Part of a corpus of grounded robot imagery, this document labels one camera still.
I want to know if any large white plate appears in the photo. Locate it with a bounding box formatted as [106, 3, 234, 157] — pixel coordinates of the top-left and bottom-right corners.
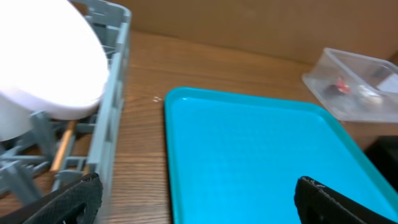
[1, 0, 109, 120]

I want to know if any white cup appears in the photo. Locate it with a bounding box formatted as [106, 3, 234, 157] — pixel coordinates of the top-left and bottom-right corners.
[0, 94, 32, 141]

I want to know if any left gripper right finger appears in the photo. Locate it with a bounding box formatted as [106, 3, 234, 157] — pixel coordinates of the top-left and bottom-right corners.
[294, 176, 397, 224]

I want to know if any grey plastic dish rack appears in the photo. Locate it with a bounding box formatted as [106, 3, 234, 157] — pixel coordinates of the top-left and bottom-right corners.
[1, 1, 132, 223]

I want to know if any black plastic tray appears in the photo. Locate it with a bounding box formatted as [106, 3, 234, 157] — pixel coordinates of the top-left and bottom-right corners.
[365, 136, 398, 191]

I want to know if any clear plastic bin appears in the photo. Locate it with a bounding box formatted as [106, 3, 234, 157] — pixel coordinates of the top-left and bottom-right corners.
[302, 48, 397, 123]

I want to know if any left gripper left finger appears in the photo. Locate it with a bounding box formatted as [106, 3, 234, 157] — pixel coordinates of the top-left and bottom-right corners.
[1, 172, 103, 224]

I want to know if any red snack wrapper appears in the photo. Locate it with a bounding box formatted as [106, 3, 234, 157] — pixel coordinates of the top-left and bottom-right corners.
[325, 78, 351, 95]

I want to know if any teal serving tray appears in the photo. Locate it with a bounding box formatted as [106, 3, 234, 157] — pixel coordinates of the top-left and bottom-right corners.
[164, 88, 397, 223]

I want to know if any wooden chopstick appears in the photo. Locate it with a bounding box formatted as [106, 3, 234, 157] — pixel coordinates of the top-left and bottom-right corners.
[50, 120, 78, 174]

